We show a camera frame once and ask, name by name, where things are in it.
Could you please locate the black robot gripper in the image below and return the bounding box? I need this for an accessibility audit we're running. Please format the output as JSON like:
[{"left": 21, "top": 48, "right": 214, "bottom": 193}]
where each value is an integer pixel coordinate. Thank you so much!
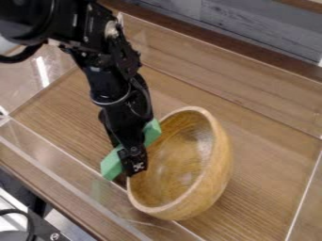
[{"left": 90, "top": 73, "right": 156, "bottom": 177}]

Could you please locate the green rectangular block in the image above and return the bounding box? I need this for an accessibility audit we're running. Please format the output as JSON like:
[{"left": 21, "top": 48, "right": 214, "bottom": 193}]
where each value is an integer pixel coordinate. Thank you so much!
[{"left": 101, "top": 119, "right": 162, "bottom": 181}]

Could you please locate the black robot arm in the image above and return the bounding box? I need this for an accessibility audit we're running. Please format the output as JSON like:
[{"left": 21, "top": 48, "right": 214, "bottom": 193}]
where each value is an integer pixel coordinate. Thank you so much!
[{"left": 0, "top": 0, "right": 154, "bottom": 176}]

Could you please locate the brown wooden bowl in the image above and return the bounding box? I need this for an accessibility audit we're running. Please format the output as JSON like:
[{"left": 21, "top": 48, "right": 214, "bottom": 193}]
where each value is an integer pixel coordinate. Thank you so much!
[{"left": 128, "top": 106, "right": 233, "bottom": 220}]

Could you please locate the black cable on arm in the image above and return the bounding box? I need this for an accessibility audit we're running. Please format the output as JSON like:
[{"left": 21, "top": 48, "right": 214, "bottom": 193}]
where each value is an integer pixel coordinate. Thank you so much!
[{"left": 0, "top": 43, "right": 43, "bottom": 64}]

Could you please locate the black metal frame corner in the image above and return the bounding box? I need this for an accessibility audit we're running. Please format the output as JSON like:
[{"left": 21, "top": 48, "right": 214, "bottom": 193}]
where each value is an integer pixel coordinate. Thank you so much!
[{"left": 27, "top": 210, "right": 71, "bottom": 241}]

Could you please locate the black cable bottom left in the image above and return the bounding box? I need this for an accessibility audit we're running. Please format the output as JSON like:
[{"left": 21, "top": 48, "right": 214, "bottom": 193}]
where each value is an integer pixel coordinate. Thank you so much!
[{"left": 0, "top": 208, "right": 42, "bottom": 241}]

